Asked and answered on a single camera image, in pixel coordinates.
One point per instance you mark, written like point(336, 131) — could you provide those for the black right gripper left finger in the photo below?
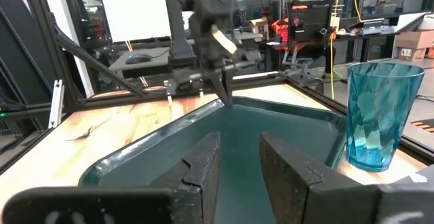
point(200, 176)

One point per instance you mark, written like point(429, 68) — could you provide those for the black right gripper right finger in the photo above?
point(295, 190)

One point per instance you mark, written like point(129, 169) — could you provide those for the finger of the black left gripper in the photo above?
point(218, 81)
point(229, 85)

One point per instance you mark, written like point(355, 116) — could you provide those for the dark green plastic tray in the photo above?
point(244, 129)

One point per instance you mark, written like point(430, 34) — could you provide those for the blue faceted plastic cup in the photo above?
point(379, 115)

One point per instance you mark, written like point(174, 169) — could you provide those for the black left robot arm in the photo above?
point(176, 30)

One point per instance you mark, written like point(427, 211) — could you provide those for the small cardboard box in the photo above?
point(260, 27)

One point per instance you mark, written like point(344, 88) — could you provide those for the grey desk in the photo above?
point(149, 68)

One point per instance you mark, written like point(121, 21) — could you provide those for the grey office chair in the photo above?
point(298, 62)

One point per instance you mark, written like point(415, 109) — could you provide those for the orange bag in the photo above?
point(280, 28)

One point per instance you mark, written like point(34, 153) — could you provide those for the black computer mouse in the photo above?
point(137, 58)

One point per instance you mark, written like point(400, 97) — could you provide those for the white board panel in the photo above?
point(135, 6)

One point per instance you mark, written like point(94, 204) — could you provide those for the black electronics rack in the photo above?
point(310, 20)

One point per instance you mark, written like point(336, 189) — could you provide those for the black mat with striped edge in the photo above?
point(424, 125)

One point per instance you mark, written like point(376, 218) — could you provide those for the long black workbench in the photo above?
point(373, 37)

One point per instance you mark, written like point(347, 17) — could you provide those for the large cardboard box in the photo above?
point(412, 44)

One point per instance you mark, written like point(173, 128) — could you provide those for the white bucket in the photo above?
point(426, 23)

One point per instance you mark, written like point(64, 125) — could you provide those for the black aluminium table frame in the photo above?
point(101, 71)

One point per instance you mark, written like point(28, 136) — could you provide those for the silver aluminium bracket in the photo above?
point(56, 105)

